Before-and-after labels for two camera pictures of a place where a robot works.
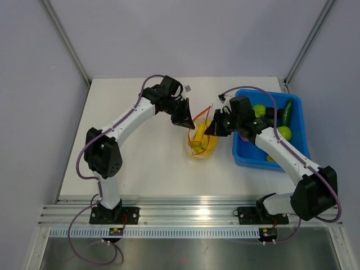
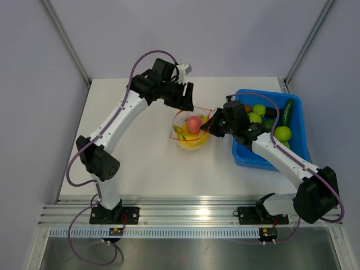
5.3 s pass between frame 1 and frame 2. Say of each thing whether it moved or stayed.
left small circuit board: stayed
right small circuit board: stayed
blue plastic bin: stayed
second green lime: stayed
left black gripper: moved
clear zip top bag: moved
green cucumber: stayed
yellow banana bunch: moved
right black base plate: stayed
